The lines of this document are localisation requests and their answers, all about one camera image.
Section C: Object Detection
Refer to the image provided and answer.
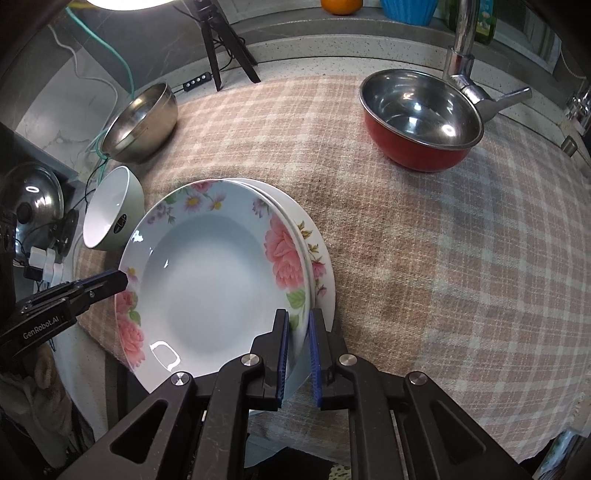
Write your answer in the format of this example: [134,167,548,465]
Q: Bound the plain stainless steel bowl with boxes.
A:
[100,82,179,163]

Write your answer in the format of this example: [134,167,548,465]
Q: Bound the checkered beige cloth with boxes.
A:
[74,74,591,462]

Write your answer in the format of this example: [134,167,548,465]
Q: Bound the orange mandarin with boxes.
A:
[321,0,364,16]

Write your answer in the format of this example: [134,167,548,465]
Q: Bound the white cable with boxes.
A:
[48,23,121,153]

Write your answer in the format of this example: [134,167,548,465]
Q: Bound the chrome faucet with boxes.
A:
[442,0,533,123]

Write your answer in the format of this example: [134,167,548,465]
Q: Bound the small flower floral plate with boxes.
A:
[226,178,336,407]

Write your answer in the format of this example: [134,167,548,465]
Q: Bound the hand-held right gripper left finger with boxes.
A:
[55,308,291,480]

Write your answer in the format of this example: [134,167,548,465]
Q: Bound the steel pot lid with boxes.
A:
[0,164,65,243]

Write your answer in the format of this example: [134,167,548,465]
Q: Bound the teal cable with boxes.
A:
[65,4,134,158]

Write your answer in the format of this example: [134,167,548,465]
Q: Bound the white ceramic bowl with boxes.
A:
[82,166,145,252]

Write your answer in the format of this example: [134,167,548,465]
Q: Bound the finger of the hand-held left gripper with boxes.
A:
[69,270,129,308]

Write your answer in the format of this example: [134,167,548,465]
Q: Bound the red steel bowl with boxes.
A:
[359,69,485,173]

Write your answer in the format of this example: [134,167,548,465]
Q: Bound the black tripod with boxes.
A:
[191,0,262,90]

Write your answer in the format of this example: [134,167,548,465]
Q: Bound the blue ribbed cup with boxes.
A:
[381,0,438,25]

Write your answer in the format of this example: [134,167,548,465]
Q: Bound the large rose floral plate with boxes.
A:
[114,179,311,395]

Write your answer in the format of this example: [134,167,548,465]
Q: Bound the green dish soap bottle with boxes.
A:
[444,0,498,45]

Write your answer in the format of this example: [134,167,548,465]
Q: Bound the white power adapter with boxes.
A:
[28,247,63,282]

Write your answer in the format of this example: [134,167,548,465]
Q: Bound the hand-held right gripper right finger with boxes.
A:
[307,307,532,480]

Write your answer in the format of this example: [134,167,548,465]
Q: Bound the black cable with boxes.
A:
[14,83,185,268]

